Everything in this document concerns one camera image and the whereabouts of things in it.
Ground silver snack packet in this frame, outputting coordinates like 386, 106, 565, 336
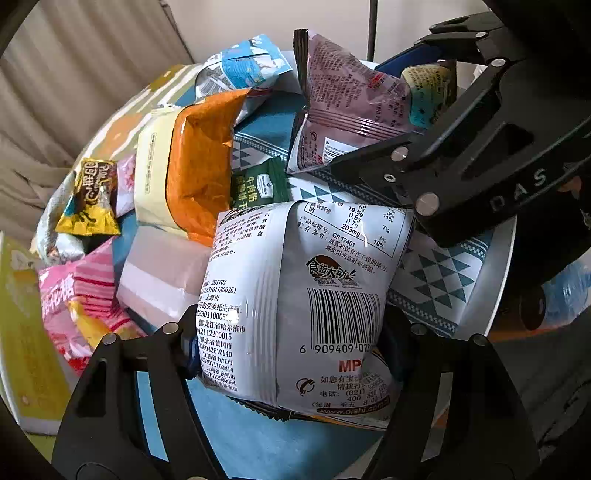
33, 178, 88, 267

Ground gold chocolate snack packet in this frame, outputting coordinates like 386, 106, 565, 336
55, 158, 120, 237

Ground beige curtain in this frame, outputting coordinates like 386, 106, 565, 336
0, 0, 197, 241

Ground cream snack packet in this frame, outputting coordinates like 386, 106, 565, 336
134, 107, 185, 228

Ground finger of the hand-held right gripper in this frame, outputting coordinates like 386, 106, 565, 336
418, 12, 514, 70
331, 134, 441, 220

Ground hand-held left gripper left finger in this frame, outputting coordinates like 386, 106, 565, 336
51, 304, 207, 480

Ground pink striped marshmallow packet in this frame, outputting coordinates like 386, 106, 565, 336
38, 237, 146, 376

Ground small green snack packet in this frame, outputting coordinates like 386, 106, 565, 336
230, 158, 291, 214

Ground thin black pole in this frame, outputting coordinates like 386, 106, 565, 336
366, 0, 378, 62

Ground blue white snack packet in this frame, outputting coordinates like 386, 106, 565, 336
194, 33, 293, 126

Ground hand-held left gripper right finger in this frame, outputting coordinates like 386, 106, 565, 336
378, 308, 542, 480

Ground light blue cookie packet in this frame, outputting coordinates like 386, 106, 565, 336
519, 262, 591, 334

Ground white grey barcode snack packet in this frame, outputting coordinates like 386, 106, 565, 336
196, 199, 416, 432

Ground yellow green cardboard box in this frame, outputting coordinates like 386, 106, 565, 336
0, 233, 72, 437

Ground white translucent snack packet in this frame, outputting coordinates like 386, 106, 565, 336
115, 225, 214, 324

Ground teal and yellow packet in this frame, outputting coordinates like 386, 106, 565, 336
375, 42, 459, 132

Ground purple grey snack packet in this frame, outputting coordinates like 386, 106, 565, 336
285, 28, 423, 175

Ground small pink snack packet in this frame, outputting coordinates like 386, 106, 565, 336
115, 154, 138, 217

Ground floral striped blanket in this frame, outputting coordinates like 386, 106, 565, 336
78, 64, 205, 162

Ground orange snack packet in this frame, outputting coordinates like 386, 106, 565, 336
165, 88, 252, 247

